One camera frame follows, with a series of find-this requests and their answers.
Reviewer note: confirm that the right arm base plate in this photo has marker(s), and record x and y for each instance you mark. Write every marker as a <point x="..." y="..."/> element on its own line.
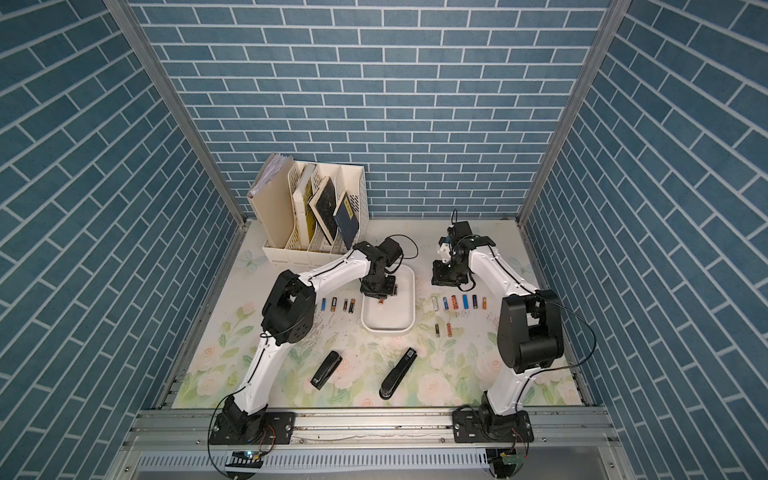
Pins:
<point x="492" y="427"/>

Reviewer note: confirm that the white plastic storage box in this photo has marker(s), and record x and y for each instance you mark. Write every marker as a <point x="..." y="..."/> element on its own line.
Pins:
<point x="396" y="316"/>

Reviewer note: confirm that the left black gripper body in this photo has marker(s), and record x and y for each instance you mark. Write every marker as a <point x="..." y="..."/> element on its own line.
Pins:
<point x="381" y="287"/>

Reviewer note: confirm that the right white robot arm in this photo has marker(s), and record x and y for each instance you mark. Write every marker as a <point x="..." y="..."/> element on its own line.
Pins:
<point x="529" y="334"/>

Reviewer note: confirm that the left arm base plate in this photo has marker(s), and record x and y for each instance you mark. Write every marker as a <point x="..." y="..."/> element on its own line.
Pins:
<point x="263" y="428"/>

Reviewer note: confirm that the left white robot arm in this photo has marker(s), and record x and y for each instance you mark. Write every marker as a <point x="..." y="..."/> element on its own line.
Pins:
<point x="288" y="314"/>

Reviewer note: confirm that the floral table mat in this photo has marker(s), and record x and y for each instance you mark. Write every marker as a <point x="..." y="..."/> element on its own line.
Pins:
<point x="449" y="371"/>

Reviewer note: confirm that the aluminium mounting rail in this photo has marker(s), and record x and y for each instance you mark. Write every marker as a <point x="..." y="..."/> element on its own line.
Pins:
<point x="326" y="428"/>

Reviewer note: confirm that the dark blue notebook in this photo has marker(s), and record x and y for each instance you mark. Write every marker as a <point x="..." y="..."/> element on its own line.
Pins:
<point x="346" y="220"/>

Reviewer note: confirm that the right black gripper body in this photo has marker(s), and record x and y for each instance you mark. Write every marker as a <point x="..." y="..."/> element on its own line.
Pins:
<point x="446" y="274"/>

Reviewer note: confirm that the beige desktop file organizer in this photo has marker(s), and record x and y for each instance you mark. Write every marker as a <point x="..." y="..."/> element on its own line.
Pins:
<point x="280" y="199"/>

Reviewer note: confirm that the long black stapler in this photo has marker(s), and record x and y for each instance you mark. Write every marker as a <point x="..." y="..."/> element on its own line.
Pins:
<point x="393" y="379"/>

